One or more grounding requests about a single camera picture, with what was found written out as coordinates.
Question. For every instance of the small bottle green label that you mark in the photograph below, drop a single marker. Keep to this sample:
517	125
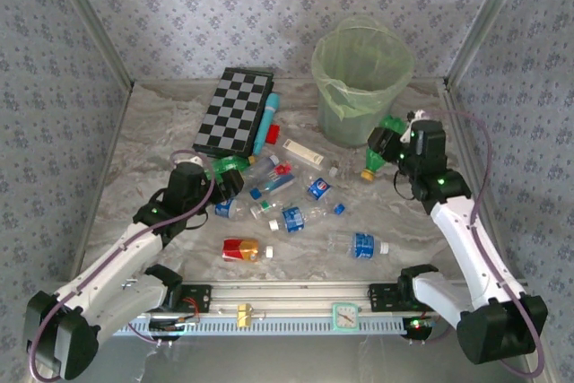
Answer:
264	209

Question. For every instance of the small teal clock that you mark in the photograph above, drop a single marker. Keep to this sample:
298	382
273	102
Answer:
345	316

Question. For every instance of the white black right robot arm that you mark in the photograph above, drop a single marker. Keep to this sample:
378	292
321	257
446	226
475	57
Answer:
466	239

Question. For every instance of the clear bottle Pepsi label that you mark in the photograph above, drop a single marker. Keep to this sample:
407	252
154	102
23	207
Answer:
319	189
224	209

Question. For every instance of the small brass block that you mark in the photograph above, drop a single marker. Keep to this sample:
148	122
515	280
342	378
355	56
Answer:
244	315

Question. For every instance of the clear bottle beige label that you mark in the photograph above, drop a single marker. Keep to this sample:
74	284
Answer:
305	154

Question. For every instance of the aluminium frame post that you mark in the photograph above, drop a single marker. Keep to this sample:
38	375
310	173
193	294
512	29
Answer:
484	20
93	20

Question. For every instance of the black grey folding chessboard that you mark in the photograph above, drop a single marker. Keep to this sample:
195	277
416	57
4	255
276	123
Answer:
233	114

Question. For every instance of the green bin with bag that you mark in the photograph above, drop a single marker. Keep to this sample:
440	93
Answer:
341	87

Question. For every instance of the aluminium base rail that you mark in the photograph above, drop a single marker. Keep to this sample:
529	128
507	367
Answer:
287	298

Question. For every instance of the aluminium side rail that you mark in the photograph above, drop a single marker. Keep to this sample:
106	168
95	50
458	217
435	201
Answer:
453	100
104	176

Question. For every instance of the teal cylindrical tube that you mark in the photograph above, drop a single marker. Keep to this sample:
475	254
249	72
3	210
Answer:
267	120

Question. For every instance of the clear crushed plastic bottle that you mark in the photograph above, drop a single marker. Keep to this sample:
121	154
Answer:
262	167

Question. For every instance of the green plastic soda bottle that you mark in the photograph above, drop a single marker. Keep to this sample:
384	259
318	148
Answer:
374	161
226	163

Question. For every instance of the small red plastic block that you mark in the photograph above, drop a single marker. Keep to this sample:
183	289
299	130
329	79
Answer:
272	134

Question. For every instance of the bottle red yellow label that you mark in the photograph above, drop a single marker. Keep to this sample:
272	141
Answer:
240	249

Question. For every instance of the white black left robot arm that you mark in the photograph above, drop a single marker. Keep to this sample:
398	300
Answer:
107	266

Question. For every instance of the small circuit board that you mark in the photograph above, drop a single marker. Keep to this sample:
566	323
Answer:
166	327
417	324

